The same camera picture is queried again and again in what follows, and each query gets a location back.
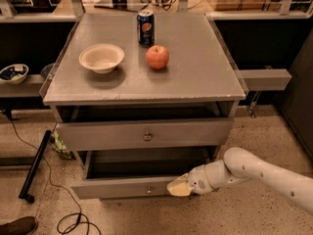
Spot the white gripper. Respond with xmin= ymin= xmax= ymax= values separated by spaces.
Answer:
xmin=167 ymin=164 xmax=214 ymax=197

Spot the grey drawer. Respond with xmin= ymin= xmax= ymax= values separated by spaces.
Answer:
xmin=71 ymin=146 xmax=215 ymax=200
xmin=57 ymin=117 xmax=234 ymax=151

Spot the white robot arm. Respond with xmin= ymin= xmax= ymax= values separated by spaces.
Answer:
xmin=167 ymin=147 xmax=313 ymax=213

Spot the grey top drawer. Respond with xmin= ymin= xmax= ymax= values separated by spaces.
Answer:
xmin=57 ymin=117 xmax=234 ymax=151

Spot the grey drawer cabinet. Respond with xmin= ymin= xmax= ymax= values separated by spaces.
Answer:
xmin=38 ymin=11 xmax=250 ymax=201

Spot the green snack bag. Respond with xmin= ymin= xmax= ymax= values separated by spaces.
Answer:
xmin=52 ymin=130 xmax=72 ymax=160

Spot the grey side shelf right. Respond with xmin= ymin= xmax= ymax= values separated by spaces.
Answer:
xmin=240 ymin=69 xmax=291 ymax=91

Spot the grey side shelf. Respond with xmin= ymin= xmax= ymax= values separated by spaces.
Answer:
xmin=240 ymin=69 xmax=291 ymax=91
xmin=0 ymin=74 xmax=45 ymax=98

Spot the red apple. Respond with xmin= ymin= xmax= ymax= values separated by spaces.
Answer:
xmin=146 ymin=45 xmax=169 ymax=70

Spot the white paper bowl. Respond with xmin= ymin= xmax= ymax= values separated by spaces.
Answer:
xmin=79 ymin=44 xmax=124 ymax=74

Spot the black pole on floor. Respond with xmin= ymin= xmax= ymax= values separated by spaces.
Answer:
xmin=19 ymin=130 xmax=52 ymax=204

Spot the brown shoe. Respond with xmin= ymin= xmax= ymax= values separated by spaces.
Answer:
xmin=0 ymin=216 xmax=37 ymax=235

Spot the blue pepsi can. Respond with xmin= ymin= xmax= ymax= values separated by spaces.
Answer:
xmin=137 ymin=10 xmax=155 ymax=46

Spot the dark bowl on shelf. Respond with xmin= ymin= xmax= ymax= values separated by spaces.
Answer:
xmin=40 ymin=63 xmax=55 ymax=79

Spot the grey side shelf left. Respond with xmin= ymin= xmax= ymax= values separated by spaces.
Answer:
xmin=0 ymin=74 xmax=45 ymax=98

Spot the black floor cable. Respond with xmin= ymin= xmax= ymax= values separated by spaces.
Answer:
xmin=2 ymin=109 xmax=103 ymax=235

